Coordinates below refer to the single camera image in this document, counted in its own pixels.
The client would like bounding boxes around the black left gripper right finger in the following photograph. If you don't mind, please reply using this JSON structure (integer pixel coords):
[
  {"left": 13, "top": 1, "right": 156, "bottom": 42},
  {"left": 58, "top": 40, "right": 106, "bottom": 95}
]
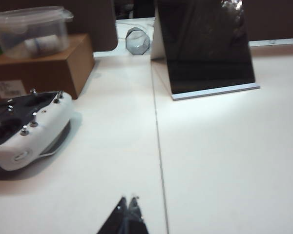
[{"left": 122, "top": 194, "right": 150, "bottom": 234}]

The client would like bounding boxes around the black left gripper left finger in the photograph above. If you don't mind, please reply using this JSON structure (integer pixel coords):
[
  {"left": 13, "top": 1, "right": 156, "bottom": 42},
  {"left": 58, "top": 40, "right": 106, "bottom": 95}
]
[{"left": 96, "top": 195, "right": 129, "bottom": 234}]

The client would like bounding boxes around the dark standing mirror white base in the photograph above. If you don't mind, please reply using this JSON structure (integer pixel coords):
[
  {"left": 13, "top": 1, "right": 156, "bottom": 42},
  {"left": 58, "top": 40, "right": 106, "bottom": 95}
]
[{"left": 150, "top": 0, "right": 261, "bottom": 101}]

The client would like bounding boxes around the white remote controller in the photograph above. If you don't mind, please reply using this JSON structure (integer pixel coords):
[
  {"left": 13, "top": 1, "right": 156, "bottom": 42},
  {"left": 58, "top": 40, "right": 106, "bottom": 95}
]
[{"left": 0, "top": 88, "right": 74, "bottom": 172}]

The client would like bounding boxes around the brown cardboard box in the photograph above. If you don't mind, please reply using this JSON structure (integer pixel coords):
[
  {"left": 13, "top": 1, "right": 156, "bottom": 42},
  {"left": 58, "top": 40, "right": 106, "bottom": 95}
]
[{"left": 0, "top": 33, "right": 96, "bottom": 101}]

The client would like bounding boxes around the faceted clear glass cup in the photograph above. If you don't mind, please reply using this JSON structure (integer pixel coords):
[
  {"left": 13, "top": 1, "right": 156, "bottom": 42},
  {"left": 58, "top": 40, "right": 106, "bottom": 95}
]
[{"left": 125, "top": 27, "right": 151, "bottom": 57}]

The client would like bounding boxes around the white bottle blue label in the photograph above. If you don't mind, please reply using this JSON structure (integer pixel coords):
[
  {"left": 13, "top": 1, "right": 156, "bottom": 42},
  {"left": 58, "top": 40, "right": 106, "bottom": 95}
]
[{"left": 23, "top": 35, "right": 59, "bottom": 54}]

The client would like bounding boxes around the clear plastic lidded container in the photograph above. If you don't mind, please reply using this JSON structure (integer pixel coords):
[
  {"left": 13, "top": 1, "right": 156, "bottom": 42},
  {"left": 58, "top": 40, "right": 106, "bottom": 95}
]
[{"left": 0, "top": 5, "right": 74, "bottom": 59}]

